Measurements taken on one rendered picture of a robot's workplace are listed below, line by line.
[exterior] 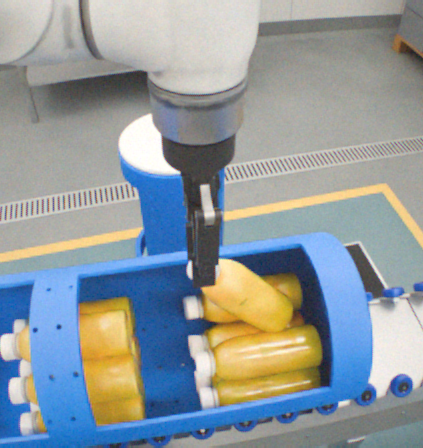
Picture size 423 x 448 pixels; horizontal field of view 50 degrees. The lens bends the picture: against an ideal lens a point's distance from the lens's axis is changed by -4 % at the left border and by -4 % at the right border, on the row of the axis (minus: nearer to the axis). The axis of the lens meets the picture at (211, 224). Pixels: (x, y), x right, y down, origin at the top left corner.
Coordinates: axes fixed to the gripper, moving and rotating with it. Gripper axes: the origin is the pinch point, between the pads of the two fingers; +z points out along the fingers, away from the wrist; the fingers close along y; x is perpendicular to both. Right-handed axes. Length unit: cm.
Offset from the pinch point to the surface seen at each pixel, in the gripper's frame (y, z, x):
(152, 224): 50, 46, 6
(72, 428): -13.9, 16.4, 20.3
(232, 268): -0.3, 3.3, -4.2
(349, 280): -3.0, 6.7, -21.0
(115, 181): 170, 132, 23
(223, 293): -3.0, 5.0, -2.5
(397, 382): -10.4, 31.9, -34.1
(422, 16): 285, 91, -226
